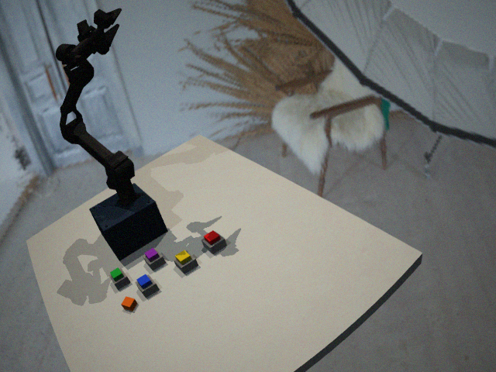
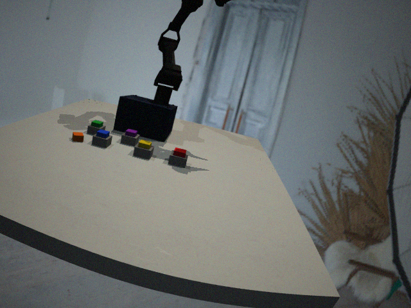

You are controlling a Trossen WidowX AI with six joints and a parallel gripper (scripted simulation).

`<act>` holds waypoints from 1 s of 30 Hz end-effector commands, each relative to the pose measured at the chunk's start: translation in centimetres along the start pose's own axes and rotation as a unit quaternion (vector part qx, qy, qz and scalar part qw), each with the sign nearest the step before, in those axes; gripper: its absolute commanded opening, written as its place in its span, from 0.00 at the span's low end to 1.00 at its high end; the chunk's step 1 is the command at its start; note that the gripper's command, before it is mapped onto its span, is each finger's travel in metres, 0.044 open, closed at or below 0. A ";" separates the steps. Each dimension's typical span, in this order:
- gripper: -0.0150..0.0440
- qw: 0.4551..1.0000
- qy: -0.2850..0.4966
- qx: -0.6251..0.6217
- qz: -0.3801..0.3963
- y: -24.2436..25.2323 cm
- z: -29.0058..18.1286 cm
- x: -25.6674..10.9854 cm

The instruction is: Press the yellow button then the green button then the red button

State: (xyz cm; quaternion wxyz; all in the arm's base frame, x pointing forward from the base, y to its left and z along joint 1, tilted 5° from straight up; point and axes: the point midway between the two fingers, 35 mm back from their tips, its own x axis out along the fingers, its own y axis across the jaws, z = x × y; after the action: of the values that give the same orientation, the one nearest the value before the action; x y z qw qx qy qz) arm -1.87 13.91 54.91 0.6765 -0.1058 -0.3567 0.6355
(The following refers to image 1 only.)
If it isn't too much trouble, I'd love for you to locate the orange block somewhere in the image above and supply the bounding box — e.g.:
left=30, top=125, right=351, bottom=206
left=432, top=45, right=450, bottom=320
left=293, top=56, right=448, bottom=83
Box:
left=121, top=297, right=137, bottom=311

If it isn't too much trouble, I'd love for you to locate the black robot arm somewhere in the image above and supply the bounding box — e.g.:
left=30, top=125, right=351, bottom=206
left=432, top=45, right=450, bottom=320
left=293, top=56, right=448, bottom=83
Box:
left=55, top=19, right=141, bottom=207

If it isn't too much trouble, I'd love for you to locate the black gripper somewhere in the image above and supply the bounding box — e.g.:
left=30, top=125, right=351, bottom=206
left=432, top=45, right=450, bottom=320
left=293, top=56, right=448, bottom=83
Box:
left=81, top=9, right=122, bottom=55

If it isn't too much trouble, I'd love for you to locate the yellow button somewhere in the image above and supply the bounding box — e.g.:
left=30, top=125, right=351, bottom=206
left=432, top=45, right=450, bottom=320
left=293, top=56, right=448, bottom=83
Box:
left=173, top=250, right=198, bottom=274

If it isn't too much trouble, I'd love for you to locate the purple button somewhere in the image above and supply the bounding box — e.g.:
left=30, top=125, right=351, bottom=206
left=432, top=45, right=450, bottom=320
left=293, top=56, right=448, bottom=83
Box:
left=143, top=248, right=166, bottom=270

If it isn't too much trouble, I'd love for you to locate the red button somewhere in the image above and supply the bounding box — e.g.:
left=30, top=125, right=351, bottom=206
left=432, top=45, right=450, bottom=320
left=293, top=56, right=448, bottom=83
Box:
left=201, top=231, right=227, bottom=254

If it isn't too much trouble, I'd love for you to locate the blue button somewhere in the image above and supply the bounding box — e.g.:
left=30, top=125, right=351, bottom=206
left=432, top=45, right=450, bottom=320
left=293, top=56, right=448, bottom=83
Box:
left=135, top=274, right=160, bottom=298

